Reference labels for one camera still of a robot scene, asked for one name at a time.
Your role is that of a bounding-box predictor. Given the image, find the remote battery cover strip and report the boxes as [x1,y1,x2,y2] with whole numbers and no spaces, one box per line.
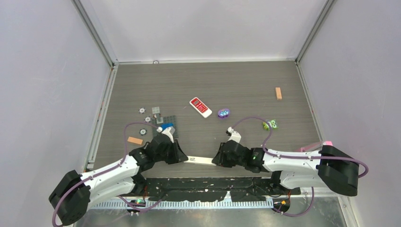
[184,156,216,166]

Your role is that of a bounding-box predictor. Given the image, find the white remote control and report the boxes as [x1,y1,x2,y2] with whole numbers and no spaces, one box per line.
[189,97,213,118]

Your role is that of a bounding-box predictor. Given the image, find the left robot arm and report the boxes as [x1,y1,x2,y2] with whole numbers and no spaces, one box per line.
[49,133,188,227]

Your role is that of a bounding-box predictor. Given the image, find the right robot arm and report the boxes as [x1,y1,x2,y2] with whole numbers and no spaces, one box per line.
[212,140,360,197]

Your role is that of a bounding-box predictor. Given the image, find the blue lego brick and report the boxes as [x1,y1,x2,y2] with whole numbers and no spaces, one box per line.
[161,123,174,129]

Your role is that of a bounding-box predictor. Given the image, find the grey lego baseplate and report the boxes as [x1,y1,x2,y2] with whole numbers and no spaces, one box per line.
[151,115,179,139]

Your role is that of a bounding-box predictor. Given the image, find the small gear near finger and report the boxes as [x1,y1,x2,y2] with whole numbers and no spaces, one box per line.
[139,129,147,135]

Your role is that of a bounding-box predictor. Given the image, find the purple paw eraser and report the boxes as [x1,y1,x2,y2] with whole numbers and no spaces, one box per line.
[218,108,230,119]

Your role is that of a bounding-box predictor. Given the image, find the wooden block left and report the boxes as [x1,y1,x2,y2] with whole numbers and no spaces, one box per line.
[127,137,143,145]

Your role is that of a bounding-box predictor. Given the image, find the wooden block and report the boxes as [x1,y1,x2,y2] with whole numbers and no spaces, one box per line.
[127,137,143,145]
[275,87,282,100]

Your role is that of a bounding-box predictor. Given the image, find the clear lego plate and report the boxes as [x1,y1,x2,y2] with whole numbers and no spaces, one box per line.
[152,107,160,114]

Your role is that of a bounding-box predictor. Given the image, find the small gear upper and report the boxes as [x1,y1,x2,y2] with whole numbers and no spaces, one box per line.
[139,107,146,114]

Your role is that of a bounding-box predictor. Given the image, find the green owl eraser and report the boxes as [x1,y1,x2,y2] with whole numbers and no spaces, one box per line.
[262,120,278,131]

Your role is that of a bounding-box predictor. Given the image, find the wooden block right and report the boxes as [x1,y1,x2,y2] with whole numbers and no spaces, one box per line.
[275,87,282,100]

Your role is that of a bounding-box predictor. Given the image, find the pink tape dispenser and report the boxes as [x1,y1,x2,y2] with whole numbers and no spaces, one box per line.
[299,141,333,152]

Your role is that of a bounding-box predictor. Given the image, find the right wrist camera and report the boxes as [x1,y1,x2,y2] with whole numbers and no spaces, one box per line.
[226,127,242,143]

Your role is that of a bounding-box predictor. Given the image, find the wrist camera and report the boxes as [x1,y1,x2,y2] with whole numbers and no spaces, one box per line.
[157,126,175,143]
[226,127,242,143]

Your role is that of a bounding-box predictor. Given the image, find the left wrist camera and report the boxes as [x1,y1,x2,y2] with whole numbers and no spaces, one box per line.
[157,126,175,143]

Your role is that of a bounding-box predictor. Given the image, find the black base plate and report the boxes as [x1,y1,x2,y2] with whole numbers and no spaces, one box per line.
[138,177,300,202]

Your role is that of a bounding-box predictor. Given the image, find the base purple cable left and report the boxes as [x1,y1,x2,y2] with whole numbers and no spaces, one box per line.
[117,195,166,214]

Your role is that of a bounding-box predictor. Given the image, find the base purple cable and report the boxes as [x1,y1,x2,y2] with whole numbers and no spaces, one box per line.
[117,195,166,214]
[271,187,315,218]

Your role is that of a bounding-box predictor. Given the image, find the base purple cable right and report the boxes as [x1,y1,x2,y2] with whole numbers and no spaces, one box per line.
[271,187,315,218]

